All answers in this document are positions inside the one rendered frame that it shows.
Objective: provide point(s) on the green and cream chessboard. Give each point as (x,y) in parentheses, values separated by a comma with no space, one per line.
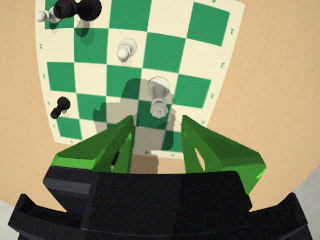
(188,42)

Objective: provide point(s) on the white pawn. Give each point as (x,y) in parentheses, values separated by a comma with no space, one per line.
(127,47)
(43,16)

